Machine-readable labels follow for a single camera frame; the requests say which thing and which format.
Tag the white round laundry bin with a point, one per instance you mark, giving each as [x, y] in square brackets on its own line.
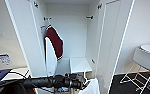
[147, 55]

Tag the white clothes hanger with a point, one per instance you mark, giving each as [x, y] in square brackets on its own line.
[85, 75]
[49, 25]

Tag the woven basket with goods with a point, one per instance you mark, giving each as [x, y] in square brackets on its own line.
[61, 90]

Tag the black wall peg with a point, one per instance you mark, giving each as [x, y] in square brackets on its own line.
[90, 17]
[46, 18]

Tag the white t-shirt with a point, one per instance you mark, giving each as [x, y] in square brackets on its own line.
[92, 87]

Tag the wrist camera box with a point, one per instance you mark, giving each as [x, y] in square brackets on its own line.
[73, 76]

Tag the blue labelled wall socket plate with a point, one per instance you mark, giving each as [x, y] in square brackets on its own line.
[4, 59]

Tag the orange and white sticker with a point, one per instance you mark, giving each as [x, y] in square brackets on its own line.
[42, 27]

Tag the small black hook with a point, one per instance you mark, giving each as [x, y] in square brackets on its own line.
[93, 61]

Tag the maroon and white jacket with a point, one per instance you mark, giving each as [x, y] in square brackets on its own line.
[56, 41]

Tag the white wardrobe cabinet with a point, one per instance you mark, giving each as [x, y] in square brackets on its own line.
[74, 30]

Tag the white metal rack frame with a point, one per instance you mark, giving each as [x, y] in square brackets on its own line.
[128, 74]

